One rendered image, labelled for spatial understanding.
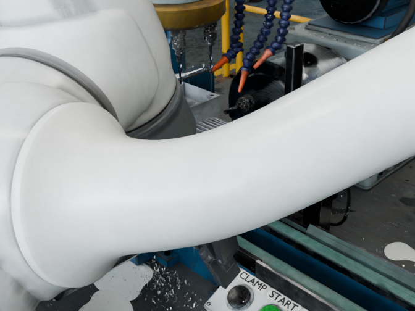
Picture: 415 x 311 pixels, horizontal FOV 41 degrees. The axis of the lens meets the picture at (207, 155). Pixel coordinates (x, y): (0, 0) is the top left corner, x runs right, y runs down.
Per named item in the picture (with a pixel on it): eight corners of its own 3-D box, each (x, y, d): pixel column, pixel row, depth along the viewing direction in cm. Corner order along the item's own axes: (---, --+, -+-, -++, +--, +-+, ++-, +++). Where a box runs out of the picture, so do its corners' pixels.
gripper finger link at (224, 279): (219, 236, 62) (224, 238, 62) (236, 268, 67) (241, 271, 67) (202, 255, 61) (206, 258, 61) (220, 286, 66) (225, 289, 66)
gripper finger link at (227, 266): (215, 234, 61) (234, 247, 59) (228, 259, 64) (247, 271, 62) (205, 244, 60) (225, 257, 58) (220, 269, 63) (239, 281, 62)
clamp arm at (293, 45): (278, 165, 112) (283, 43, 100) (288, 160, 114) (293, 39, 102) (292, 171, 110) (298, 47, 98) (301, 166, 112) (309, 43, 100)
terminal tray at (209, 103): (143, 127, 112) (140, 94, 109) (183, 111, 118) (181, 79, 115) (182, 146, 104) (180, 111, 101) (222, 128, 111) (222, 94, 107)
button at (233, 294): (225, 305, 71) (221, 297, 70) (240, 287, 72) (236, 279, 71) (243, 316, 69) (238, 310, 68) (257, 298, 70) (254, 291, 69)
